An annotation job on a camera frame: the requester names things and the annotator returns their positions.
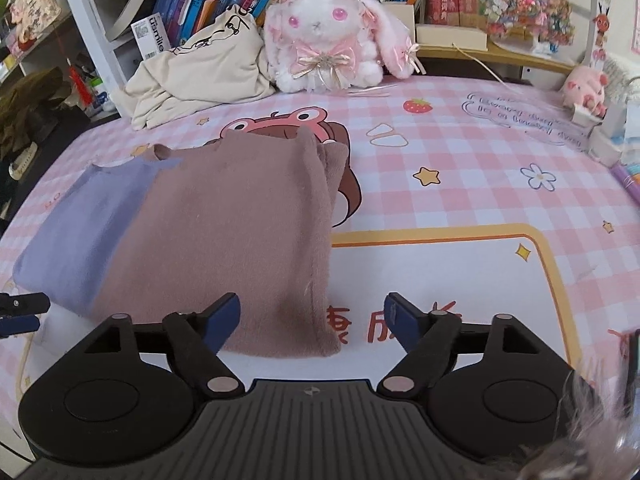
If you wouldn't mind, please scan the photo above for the red deer wall sticker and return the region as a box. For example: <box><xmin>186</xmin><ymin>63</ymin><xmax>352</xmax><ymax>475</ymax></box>
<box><xmin>590</xmin><ymin>0</ymin><xmax>613</xmax><ymax>68</ymax></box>

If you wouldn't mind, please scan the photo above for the flat white box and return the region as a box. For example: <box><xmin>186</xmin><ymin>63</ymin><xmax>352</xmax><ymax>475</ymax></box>
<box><xmin>415</xmin><ymin>24</ymin><xmax>488</xmax><ymax>52</ymax></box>

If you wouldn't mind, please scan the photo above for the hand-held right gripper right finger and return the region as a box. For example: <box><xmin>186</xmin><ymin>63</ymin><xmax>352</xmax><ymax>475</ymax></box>
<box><xmin>376</xmin><ymin>291</ymin><xmax>543</xmax><ymax>402</ymax></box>

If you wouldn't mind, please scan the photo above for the furry grey sleeve cuff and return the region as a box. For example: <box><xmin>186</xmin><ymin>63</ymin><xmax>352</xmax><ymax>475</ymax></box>
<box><xmin>515</xmin><ymin>365</ymin><xmax>640</xmax><ymax>480</ymax></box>

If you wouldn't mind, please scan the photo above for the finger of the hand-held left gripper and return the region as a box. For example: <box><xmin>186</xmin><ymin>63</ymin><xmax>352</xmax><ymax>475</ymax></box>
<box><xmin>0</xmin><ymin>292</ymin><xmax>52</xmax><ymax>319</ymax></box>
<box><xmin>0</xmin><ymin>315</ymin><xmax>41</xmax><ymax>339</ymax></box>

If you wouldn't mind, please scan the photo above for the purple and brown sweater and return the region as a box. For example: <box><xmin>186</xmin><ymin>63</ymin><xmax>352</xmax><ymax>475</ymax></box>
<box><xmin>12</xmin><ymin>126</ymin><xmax>351</xmax><ymax>360</ymax></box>

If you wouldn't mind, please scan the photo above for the colourful stationery pile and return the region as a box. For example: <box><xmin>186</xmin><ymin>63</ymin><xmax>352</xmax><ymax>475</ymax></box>
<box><xmin>612</xmin><ymin>160</ymin><xmax>640</xmax><ymax>196</ymax></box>

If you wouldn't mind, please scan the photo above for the white wooden bookshelf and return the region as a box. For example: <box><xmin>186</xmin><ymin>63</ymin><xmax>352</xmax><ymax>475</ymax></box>
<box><xmin>55</xmin><ymin>0</ymin><xmax>601</xmax><ymax>121</ymax></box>

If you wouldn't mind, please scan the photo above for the white charger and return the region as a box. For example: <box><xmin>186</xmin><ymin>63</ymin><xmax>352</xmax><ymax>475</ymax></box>
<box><xmin>570</xmin><ymin>105</ymin><xmax>601</xmax><ymax>126</ymax></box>

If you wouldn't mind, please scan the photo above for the red tassel ornament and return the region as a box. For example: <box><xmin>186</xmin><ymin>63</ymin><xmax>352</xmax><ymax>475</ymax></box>
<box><xmin>67</xmin><ymin>57</ymin><xmax>93</xmax><ymax>106</ymax></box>

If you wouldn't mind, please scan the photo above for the white barcode packet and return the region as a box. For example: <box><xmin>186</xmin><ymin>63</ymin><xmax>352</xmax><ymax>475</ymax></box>
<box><xmin>131</xmin><ymin>12</ymin><xmax>171</xmax><ymax>63</ymax></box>

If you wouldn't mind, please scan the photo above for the white desk gadget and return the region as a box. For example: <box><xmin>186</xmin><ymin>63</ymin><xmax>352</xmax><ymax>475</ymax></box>
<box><xmin>587</xmin><ymin>102</ymin><xmax>640</xmax><ymax>168</ymax></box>

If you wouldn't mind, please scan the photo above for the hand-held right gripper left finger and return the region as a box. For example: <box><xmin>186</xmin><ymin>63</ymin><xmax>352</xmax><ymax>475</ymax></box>
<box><xmin>80</xmin><ymin>291</ymin><xmax>247</xmax><ymax>402</ymax></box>

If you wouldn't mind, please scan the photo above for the white pink bunny plush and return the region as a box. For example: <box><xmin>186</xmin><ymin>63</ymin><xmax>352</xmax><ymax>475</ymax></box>
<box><xmin>262</xmin><ymin>0</ymin><xmax>426</xmax><ymax>95</ymax></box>

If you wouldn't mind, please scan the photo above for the white knit cloth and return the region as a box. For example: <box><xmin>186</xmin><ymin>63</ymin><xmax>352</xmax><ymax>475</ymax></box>
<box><xmin>602</xmin><ymin>55</ymin><xmax>640</xmax><ymax>106</ymax></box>

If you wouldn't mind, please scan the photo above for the pink flower decoration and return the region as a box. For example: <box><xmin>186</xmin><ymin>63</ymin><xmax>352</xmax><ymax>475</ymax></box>
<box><xmin>0</xmin><ymin>0</ymin><xmax>71</xmax><ymax>53</ymax></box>

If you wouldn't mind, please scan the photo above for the colourful hair clip bouquet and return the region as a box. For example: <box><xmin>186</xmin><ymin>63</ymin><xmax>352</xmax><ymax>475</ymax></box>
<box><xmin>477</xmin><ymin>0</ymin><xmax>576</xmax><ymax>56</ymax></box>

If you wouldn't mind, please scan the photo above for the white bottle blue label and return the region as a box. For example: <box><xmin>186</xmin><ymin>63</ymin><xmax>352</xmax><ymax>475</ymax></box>
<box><xmin>92</xmin><ymin>80</ymin><xmax>115</xmax><ymax>113</ymax></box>

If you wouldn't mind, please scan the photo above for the thick white book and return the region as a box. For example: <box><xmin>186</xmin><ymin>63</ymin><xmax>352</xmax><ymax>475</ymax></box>
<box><xmin>107</xmin><ymin>0</ymin><xmax>168</xmax><ymax>41</ymax></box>

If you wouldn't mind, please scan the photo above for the white strap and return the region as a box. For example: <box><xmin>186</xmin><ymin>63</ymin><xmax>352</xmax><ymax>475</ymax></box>
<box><xmin>10</xmin><ymin>142</ymin><xmax>41</xmax><ymax>178</ymax></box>

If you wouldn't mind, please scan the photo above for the pink checked cartoon desk mat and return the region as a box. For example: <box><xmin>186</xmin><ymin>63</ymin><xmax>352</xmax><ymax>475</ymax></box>
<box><xmin>0</xmin><ymin>74</ymin><xmax>640</xmax><ymax>461</ymax></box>

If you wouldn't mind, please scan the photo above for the pink pig plush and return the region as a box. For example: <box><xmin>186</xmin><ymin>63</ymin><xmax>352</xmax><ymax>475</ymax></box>
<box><xmin>561</xmin><ymin>65</ymin><xmax>610</xmax><ymax>118</ymax></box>

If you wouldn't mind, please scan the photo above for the cream cloth bag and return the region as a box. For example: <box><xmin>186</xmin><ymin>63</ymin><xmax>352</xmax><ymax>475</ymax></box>
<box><xmin>124</xmin><ymin>4</ymin><xmax>277</xmax><ymax>131</ymax></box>

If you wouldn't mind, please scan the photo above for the white cable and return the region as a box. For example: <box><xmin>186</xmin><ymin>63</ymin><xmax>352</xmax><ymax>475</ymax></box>
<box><xmin>452</xmin><ymin>42</ymin><xmax>506</xmax><ymax>83</ymax></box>

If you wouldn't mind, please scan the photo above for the black smartphone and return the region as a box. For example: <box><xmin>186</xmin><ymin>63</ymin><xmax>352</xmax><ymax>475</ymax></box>
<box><xmin>620</xmin><ymin>329</ymin><xmax>640</xmax><ymax>411</ymax></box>

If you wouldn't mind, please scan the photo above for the dark olive garment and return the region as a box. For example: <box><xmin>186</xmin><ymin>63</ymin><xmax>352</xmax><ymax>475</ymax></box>
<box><xmin>0</xmin><ymin>67</ymin><xmax>76</xmax><ymax>161</ymax></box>

